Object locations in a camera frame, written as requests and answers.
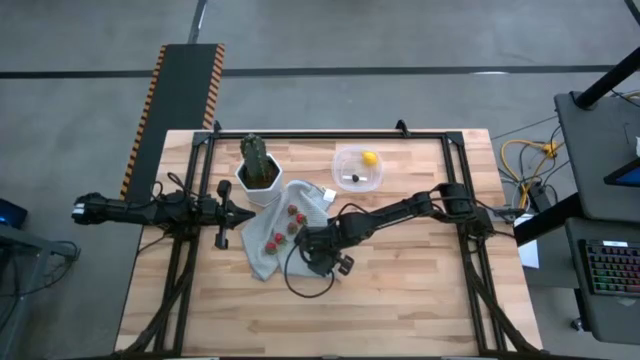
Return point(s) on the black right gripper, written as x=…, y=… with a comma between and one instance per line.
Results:
x=320, y=250

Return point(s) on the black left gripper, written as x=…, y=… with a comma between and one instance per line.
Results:
x=223, y=239

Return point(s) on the red toy strawberry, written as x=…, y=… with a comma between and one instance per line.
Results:
x=270, y=247
x=292, y=209
x=279, y=238
x=301, y=218
x=292, y=228

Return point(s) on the small yellow toy lemon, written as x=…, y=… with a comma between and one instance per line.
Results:
x=369, y=158

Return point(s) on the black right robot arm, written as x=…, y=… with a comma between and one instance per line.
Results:
x=390, y=210

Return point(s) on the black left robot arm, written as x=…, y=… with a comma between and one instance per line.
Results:
x=125, y=211

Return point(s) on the clear plastic tupperware container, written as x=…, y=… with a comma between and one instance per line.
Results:
x=345, y=165

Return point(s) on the white hexagonal plant pot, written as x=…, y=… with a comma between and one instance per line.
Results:
x=262, y=196

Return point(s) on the grey waffle dish cloth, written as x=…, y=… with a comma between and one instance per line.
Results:
x=260, y=260

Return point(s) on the green cactus plant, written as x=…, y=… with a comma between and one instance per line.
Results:
x=254, y=155

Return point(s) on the white paper sheet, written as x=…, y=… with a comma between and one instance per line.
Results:
x=529, y=255

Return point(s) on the grey metal stand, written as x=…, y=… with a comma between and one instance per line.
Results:
x=30, y=245

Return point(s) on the black power brick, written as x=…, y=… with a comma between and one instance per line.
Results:
x=539, y=196

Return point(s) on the black device blue light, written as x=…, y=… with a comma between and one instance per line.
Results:
x=11, y=214

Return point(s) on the black slanted pole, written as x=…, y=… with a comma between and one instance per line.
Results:
x=605, y=80
x=560, y=215

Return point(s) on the grey keyboard shelf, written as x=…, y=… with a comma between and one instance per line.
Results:
x=575, y=310

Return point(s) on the grey desk top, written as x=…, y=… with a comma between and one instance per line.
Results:
x=595, y=160

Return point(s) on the backlit computer keyboard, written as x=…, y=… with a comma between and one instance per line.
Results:
x=615, y=270

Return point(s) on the black tablet blue screen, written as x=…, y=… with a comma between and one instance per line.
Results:
x=627, y=176

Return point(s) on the black aluminium table frame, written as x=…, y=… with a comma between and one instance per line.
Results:
x=325, y=135

